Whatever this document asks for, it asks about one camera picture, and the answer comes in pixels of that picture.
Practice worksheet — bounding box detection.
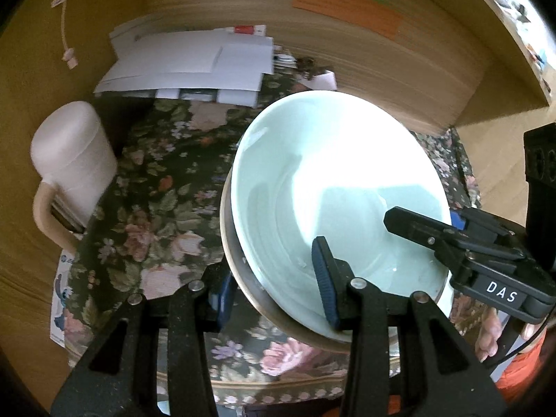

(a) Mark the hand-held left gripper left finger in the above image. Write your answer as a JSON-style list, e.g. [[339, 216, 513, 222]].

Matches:
[[50, 265, 236, 417]]

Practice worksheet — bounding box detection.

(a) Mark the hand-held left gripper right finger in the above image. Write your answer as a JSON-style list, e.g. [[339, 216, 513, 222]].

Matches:
[[311, 235, 510, 417]]

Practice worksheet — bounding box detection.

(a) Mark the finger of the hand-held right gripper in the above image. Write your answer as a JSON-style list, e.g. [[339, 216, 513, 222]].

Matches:
[[450, 207, 529, 249], [383, 206, 479, 267]]

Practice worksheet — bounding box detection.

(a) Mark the brown plate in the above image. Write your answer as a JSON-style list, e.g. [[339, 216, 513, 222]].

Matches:
[[219, 169, 353, 354]]

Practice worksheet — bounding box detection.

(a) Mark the large light blue bowl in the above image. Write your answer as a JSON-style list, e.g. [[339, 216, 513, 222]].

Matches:
[[232, 91, 453, 344]]

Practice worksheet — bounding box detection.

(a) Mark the person's right hand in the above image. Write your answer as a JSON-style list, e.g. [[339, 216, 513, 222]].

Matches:
[[475, 308, 505, 362]]

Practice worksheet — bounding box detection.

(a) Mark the person's orange clothing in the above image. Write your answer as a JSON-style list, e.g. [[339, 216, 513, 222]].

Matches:
[[494, 342, 549, 401]]

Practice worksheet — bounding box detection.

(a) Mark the dark floral tablecloth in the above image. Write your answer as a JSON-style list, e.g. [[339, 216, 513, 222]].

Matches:
[[52, 69, 484, 417]]

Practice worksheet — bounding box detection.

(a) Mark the blue cartoon printed sheet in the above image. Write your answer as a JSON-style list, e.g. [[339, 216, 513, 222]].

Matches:
[[49, 249, 88, 349]]

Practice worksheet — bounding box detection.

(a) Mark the small white box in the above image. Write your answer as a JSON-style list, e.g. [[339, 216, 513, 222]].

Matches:
[[303, 70, 338, 93]]

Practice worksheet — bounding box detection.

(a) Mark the wooden shelf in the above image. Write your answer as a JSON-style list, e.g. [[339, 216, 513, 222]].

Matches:
[[447, 0, 556, 110]]

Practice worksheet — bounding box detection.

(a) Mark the stack of printed booklets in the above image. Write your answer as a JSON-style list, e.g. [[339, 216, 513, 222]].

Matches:
[[271, 49, 335, 81]]

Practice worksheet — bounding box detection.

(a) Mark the orange sticky note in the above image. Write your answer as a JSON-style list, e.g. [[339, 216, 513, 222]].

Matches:
[[291, 0, 405, 40]]

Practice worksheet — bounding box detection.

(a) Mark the stack of white papers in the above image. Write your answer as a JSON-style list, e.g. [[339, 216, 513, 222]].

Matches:
[[93, 16, 276, 107]]

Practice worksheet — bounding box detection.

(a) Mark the white tube with red cap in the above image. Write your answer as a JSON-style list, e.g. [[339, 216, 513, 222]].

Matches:
[[221, 23, 267, 36]]

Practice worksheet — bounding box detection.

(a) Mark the white mug with handle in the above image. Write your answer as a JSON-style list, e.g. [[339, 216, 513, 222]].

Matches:
[[29, 100, 119, 255]]

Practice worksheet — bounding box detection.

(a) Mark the white string with tags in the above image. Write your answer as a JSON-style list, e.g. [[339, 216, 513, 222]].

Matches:
[[51, 0, 79, 71]]

